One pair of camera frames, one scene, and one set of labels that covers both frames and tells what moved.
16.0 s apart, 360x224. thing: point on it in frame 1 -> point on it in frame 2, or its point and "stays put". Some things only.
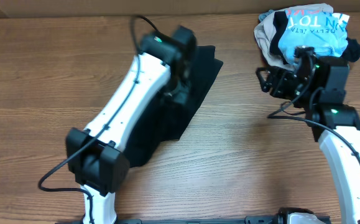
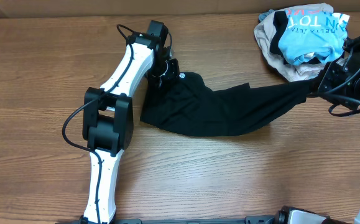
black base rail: x=250 y=220 stays put
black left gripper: x=181 y=96 -> x=173 y=71
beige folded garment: x=263 y=32 stays put
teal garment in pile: x=262 y=16 stays put
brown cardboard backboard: x=17 y=9 stays put
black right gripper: x=276 y=78 -> x=330 y=71
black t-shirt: x=166 y=117 -> x=181 y=103
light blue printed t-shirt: x=325 y=32 stays put
